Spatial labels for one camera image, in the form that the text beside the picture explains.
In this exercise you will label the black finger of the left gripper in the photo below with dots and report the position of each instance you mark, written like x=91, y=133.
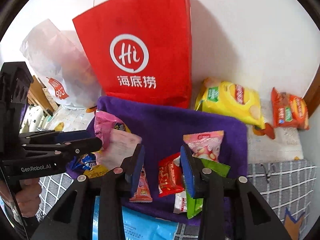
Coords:
x=75, y=144

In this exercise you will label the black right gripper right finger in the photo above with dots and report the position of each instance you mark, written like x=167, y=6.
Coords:
x=204, y=183

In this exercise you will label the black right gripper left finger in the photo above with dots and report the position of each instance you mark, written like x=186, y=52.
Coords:
x=120, y=182

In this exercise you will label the pink peach snack packet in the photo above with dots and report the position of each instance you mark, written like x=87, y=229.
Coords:
x=121, y=145

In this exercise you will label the left hand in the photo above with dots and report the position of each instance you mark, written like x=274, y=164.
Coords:
x=28, y=198

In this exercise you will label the green snack packet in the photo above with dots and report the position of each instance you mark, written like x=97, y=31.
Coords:
x=194, y=206

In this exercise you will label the yellow snack packet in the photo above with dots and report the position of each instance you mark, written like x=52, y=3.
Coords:
x=96, y=171

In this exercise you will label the pink small sausage packet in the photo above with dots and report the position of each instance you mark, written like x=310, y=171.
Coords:
x=142, y=195

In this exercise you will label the white red small packet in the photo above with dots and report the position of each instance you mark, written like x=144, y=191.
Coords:
x=180, y=205

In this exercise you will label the red square snack packet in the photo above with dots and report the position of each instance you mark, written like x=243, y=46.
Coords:
x=170, y=175

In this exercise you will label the pink strawberry snack bag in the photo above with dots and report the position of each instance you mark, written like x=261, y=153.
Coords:
x=205, y=145

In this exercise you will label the dark blue snack packet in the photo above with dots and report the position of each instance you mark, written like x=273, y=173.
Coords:
x=83, y=162

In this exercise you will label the blue wet wipes pack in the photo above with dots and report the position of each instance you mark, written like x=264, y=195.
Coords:
x=140, y=226

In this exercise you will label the pink yellow chip bag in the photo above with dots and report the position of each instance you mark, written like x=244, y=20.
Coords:
x=103, y=124

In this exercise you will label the purple towel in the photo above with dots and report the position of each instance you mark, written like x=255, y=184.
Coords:
x=161, y=129

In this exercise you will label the grey checked sofa cover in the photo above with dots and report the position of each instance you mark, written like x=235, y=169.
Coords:
x=286, y=186

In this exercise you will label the white Miniso plastic bag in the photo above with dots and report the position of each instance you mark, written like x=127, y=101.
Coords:
x=58, y=59

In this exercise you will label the yellow chips bag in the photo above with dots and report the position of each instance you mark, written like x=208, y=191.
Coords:
x=230, y=99

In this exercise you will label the orange red snack bag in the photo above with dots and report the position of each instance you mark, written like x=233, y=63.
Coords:
x=289, y=110

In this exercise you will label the red paper Haidilao bag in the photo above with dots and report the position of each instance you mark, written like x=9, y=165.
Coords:
x=140, y=50

